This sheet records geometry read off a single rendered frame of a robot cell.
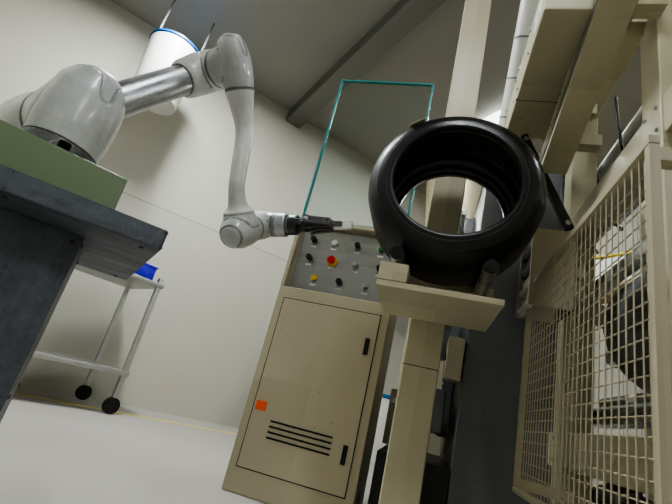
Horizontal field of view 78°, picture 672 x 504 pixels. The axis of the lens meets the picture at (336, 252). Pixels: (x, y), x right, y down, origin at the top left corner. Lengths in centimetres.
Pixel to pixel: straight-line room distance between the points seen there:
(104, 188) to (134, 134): 379
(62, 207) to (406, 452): 124
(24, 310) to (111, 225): 22
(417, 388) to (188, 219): 342
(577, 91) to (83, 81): 142
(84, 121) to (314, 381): 133
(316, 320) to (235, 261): 274
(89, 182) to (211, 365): 365
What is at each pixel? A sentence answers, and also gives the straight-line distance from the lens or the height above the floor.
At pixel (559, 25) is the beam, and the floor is 164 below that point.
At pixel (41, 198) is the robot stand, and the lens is 84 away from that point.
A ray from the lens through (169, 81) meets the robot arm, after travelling 153.
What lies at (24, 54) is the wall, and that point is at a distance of 496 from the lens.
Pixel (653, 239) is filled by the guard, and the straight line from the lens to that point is 85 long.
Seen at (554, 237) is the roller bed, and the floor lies 117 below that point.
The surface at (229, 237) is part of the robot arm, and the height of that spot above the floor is 83.
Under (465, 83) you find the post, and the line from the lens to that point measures 218.
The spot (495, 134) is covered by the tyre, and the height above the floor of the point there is 136.
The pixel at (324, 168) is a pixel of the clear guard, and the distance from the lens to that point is 232.
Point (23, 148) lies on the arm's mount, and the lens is 96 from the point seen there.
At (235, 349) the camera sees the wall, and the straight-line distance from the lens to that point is 453.
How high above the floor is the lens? 42
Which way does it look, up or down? 20 degrees up
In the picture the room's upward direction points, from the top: 14 degrees clockwise
